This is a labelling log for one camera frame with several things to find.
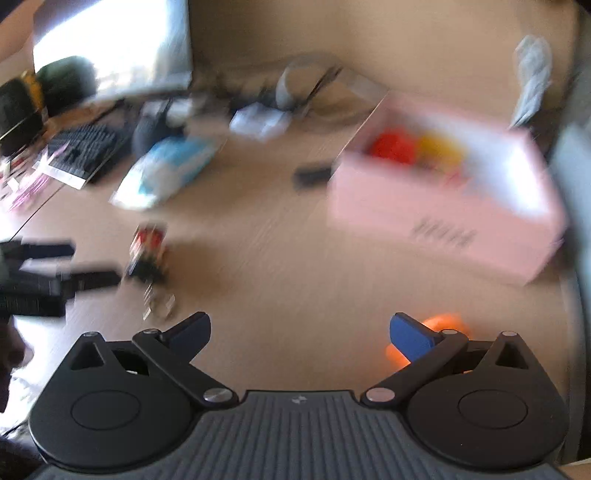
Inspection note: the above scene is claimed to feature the orange plastic toy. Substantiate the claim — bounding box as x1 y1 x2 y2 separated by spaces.
386 312 471 372

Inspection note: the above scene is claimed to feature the black plush toy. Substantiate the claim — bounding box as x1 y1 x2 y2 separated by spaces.
131 111 184 158

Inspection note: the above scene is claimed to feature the yellow ribbed toy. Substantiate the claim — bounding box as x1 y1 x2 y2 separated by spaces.
418 133 466 173

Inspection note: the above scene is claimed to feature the red bear figurine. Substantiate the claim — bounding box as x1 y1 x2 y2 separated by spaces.
369 129 418 165

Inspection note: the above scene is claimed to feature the black mechanical keyboard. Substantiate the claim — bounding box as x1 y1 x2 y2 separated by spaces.
43 124 131 190

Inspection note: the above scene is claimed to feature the black retro speaker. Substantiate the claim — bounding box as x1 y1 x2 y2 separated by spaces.
0 78 43 157

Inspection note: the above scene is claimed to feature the blue white snack bag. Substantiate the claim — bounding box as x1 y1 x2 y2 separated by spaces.
109 137 223 211

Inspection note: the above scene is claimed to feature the pink cardboard box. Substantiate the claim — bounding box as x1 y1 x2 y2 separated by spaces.
328 93 568 284

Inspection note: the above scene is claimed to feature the curved computer monitor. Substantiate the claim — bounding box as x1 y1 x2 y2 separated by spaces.
33 0 193 97

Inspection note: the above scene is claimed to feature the glass computer case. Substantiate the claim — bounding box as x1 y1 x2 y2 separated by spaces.
550 123 590 462

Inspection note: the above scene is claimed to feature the grey looped cable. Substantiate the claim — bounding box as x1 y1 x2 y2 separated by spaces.
275 55 389 121

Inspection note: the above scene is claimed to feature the white coiled cable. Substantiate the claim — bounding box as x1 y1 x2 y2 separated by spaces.
508 34 554 130

